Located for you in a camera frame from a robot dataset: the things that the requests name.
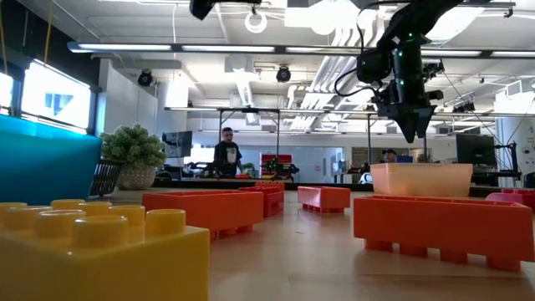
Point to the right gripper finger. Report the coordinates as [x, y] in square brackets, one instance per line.
[399, 123]
[420, 121]

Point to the red toy brick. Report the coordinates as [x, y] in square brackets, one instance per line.
[520, 196]

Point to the orange-red toy brick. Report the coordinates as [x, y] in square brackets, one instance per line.
[439, 230]
[273, 202]

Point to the yellow toy brick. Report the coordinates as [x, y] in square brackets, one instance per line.
[104, 267]

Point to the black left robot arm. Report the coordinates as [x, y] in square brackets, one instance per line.
[202, 7]

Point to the black background robot arm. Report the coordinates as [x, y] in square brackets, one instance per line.
[200, 169]
[278, 169]

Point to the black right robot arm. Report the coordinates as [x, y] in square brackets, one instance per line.
[418, 16]

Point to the person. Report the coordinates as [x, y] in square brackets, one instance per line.
[389, 156]
[227, 156]

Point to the small blue screen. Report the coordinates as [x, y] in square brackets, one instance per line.
[404, 159]

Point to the black track light cluster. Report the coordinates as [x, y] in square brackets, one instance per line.
[464, 108]
[434, 69]

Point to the orange plastic bin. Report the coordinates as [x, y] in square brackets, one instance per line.
[422, 180]

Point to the black computer monitor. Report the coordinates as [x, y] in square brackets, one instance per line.
[476, 149]

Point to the small white rounded object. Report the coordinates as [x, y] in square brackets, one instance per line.
[366, 179]

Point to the black round ceiling speaker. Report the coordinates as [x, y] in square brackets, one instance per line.
[283, 74]
[145, 78]

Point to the red cabinet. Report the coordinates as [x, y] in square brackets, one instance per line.
[276, 158]

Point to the dark screen on stand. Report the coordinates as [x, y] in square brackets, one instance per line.
[177, 144]

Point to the long ceiling light bar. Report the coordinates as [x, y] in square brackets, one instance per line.
[125, 47]

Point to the black slatted basket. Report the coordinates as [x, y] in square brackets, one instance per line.
[106, 180]

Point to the teal plastic tray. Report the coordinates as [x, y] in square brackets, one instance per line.
[46, 167]

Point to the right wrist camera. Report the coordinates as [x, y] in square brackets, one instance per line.
[434, 95]

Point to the black background rig frame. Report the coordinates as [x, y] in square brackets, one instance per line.
[251, 110]
[369, 138]

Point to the black aluminium table frame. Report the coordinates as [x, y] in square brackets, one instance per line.
[196, 184]

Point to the wall screen with blue logo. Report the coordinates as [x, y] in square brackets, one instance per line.
[37, 92]

